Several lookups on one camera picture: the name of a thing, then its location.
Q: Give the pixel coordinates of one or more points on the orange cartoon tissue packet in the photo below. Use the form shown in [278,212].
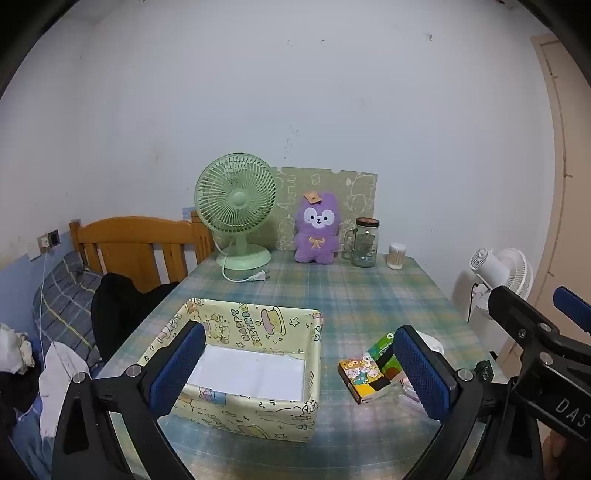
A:
[358,374]

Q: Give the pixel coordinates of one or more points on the green printed cardboard panel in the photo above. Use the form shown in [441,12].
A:
[355,194]

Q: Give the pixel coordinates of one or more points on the glass jar mug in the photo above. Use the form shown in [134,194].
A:
[364,244]

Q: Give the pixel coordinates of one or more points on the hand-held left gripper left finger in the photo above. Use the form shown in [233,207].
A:
[178,369]

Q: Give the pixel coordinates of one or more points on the cotton swab container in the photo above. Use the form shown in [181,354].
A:
[397,256]

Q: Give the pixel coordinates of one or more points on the dark clothes pile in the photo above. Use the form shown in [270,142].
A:
[16,392]

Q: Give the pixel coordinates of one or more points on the green tissue packet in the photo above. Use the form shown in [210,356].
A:
[383,346]

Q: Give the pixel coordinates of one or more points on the cartoon printed storage box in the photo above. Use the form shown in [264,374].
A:
[258,323]

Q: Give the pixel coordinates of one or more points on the wooden bed headboard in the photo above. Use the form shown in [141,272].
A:
[124,230]

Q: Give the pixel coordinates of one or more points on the white wall socket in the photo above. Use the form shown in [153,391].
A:
[44,241]

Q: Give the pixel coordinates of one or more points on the white standing fan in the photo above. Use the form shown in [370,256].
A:
[489,265]

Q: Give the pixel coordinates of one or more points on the black garment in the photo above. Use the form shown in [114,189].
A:
[115,304]

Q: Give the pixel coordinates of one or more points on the small dark green object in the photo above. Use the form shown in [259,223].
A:
[483,370]

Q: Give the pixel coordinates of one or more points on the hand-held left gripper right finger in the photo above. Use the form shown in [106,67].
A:
[422,374]

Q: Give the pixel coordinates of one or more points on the white crumpled cloth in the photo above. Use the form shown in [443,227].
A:
[14,346]

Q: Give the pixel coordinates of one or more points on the white tissue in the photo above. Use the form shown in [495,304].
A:
[431,344]

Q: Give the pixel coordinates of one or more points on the beige door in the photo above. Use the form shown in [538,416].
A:
[572,184]

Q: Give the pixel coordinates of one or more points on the clear pink plastic packet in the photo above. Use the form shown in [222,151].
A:
[406,390]

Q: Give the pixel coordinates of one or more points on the green desk fan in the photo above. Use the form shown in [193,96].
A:
[235,198]

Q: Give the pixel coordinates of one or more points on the plaid tablecloth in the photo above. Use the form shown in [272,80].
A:
[360,295]

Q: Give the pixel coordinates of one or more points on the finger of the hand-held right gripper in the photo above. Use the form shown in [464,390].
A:
[575,304]
[521,318]

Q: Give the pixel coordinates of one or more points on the purple plush toy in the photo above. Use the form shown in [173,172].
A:
[317,240]

